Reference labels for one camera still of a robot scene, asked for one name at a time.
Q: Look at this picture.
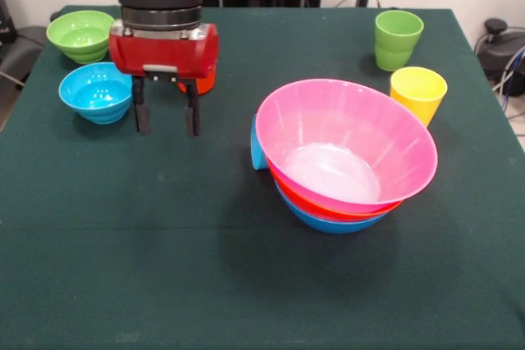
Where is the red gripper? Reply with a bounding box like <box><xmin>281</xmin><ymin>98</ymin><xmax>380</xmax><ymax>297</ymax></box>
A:
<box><xmin>108</xmin><ymin>20</ymin><xmax>221</xmax><ymax>139</ymax></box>

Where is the orange cup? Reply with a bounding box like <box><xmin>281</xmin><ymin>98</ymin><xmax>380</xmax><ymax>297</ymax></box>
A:
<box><xmin>176</xmin><ymin>58</ymin><xmax>217</xmax><ymax>96</ymax></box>

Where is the light blue cup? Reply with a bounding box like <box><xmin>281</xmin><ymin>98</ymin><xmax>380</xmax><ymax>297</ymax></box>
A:
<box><xmin>250</xmin><ymin>114</ymin><xmax>271</xmax><ymax>171</ymax></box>

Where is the large orange bowl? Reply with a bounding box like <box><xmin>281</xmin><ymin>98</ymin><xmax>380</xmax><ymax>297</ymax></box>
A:
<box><xmin>266</xmin><ymin>157</ymin><xmax>405</xmax><ymax>222</ymax></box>

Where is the large pink bowl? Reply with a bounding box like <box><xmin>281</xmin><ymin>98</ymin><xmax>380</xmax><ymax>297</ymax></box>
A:
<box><xmin>255</xmin><ymin>78</ymin><xmax>439</xmax><ymax>215</ymax></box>

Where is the large blue bowl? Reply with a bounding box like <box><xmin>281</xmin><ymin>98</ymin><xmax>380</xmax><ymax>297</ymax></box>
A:
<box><xmin>275</xmin><ymin>184</ymin><xmax>395</xmax><ymax>235</ymax></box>

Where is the green cup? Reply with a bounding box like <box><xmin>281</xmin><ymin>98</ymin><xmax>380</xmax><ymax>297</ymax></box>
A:
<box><xmin>374</xmin><ymin>9</ymin><xmax>425</xmax><ymax>72</ymax></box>

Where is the yellow cup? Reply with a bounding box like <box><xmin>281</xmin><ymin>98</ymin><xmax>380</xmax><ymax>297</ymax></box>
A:
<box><xmin>389</xmin><ymin>66</ymin><xmax>449</xmax><ymax>129</ymax></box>

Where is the light blue ribbed bowl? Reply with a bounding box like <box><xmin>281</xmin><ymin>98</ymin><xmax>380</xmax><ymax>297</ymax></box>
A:
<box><xmin>58</xmin><ymin>61</ymin><xmax>135</xmax><ymax>125</ymax></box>

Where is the green ribbed bowl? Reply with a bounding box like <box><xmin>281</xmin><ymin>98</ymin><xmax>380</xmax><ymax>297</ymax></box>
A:
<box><xmin>45</xmin><ymin>9</ymin><xmax>116</xmax><ymax>65</ymax></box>

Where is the dark green tablecloth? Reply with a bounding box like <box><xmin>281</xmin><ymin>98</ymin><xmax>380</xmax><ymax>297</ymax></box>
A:
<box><xmin>0</xmin><ymin>4</ymin><xmax>525</xmax><ymax>350</ymax></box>

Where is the bundle of floor cables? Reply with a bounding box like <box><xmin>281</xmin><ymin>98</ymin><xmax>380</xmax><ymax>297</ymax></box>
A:
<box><xmin>491</xmin><ymin>44</ymin><xmax>525</xmax><ymax>138</ymax></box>

